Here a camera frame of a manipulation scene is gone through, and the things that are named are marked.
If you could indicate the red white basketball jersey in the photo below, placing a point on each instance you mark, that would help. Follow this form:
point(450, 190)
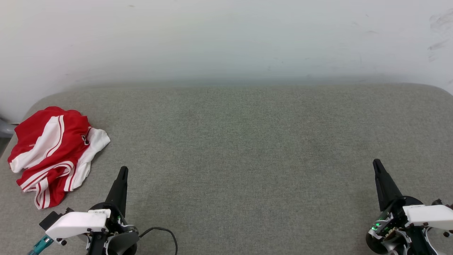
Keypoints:
point(56, 156)

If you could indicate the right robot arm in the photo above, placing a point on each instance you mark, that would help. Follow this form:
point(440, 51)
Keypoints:
point(393, 241)

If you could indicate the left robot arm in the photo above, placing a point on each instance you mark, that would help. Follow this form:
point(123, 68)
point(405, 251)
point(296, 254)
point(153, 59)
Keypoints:
point(122, 244)

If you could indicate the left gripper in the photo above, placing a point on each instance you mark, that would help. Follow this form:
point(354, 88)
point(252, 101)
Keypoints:
point(115, 221)

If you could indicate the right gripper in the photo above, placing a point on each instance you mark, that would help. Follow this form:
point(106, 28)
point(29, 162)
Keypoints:
point(396, 216)

